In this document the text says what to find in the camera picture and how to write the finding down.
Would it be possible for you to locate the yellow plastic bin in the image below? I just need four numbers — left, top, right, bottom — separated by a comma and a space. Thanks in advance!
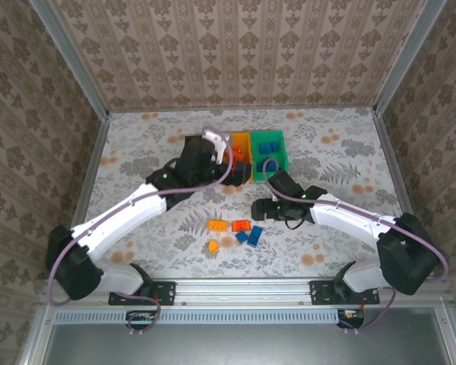
227, 131, 255, 183

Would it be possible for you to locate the green plastic bin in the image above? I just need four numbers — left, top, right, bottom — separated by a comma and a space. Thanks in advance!
249, 129, 290, 180

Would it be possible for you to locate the floral table cover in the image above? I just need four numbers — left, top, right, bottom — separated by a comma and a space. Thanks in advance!
70, 107, 429, 279

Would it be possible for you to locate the grey metal panel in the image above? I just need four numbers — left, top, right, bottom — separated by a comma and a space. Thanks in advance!
41, 307, 448, 365

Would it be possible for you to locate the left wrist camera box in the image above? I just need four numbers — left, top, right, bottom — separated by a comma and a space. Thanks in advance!
201, 127, 231, 165

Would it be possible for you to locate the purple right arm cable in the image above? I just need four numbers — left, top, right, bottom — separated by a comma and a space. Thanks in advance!
261, 157, 450, 335

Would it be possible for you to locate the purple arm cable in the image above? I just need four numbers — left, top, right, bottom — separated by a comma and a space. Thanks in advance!
261, 157, 450, 335
47, 140, 235, 335

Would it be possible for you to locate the thin aluminium table rail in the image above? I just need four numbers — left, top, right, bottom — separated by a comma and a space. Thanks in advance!
108, 106, 377, 113

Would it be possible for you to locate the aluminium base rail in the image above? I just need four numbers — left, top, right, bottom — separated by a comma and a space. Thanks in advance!
41, 277, 453, 308

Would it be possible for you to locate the aluminium side rail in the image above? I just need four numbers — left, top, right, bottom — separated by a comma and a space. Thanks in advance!
372, 109, 436, 277
70, 112, 111, 233

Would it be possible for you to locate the white slotted cable duct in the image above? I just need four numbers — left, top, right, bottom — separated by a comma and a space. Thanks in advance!
55, 308, 337, 324

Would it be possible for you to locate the aluminium frame post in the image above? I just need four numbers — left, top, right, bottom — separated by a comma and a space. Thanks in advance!
374, 0, 449, 115
27, 0, 111, 117

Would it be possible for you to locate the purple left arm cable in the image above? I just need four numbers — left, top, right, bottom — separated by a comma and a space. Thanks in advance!
47, 140, 235, 335

